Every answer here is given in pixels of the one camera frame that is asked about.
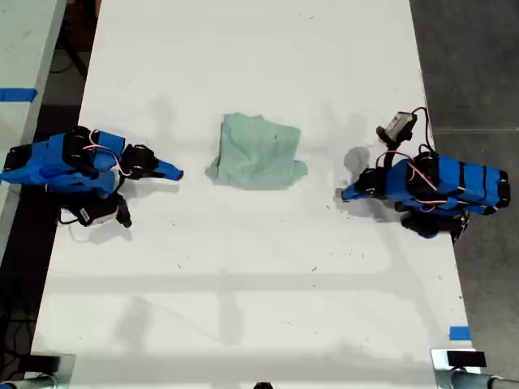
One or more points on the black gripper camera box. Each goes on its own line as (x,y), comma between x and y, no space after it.
(101,212)

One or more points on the dark round object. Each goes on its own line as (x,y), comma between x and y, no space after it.
(262,386)

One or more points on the black camera stalk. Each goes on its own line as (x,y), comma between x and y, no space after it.
(388,154)

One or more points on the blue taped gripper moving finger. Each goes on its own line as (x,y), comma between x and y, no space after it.
(352,196)
(168,175)

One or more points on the short blue tape piece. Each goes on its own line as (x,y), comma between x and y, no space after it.
(460,333)

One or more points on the grey metal bracket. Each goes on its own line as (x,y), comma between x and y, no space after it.
(67,366)

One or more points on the white metal plate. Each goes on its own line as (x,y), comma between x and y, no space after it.
(438,358)

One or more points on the grey gripper camera box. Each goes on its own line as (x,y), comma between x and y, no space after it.
(399,123)

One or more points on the pale green t-shirt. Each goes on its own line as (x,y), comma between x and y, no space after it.
(257,154)

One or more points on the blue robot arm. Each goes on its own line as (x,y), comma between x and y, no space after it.
(52,162)
(450,184)

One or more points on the black box on bracket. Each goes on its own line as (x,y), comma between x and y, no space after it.
(42,363)

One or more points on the small black box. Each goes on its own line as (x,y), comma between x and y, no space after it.
(466,359)

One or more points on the grey metal tube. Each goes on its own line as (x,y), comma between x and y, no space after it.
(466,381)

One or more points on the long blue tape strip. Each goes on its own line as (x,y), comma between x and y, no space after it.
(18,94)

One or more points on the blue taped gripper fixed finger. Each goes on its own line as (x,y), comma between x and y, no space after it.
(170,166)
(352,188)

